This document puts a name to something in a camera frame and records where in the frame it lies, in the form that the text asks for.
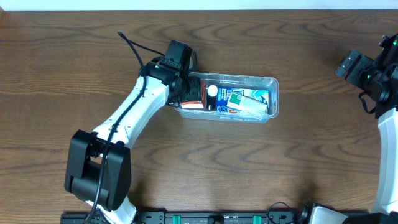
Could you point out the clear plastic container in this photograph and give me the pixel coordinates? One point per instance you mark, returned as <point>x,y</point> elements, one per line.
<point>236,81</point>

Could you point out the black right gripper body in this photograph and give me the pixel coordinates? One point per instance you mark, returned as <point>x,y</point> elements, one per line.
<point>354,70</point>

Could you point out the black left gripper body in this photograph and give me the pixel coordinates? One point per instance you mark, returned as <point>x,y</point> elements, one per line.
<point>195,90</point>

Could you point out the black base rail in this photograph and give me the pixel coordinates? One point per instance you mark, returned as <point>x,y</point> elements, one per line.
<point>278,216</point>

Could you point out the blue Kool Fever box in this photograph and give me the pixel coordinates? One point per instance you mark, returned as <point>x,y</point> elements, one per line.
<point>225,93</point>

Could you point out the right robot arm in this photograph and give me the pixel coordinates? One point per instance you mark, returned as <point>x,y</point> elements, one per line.
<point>385,206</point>

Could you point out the red ActiFast medicine box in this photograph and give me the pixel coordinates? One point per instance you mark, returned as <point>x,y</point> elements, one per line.
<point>196,96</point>

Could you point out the white green medicine box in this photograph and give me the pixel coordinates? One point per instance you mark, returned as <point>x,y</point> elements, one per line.
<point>247,105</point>

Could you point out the dark bottle white cap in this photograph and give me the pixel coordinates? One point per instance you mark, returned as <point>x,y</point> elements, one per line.
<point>211,97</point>

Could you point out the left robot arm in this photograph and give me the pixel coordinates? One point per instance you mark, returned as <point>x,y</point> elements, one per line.
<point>99,162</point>

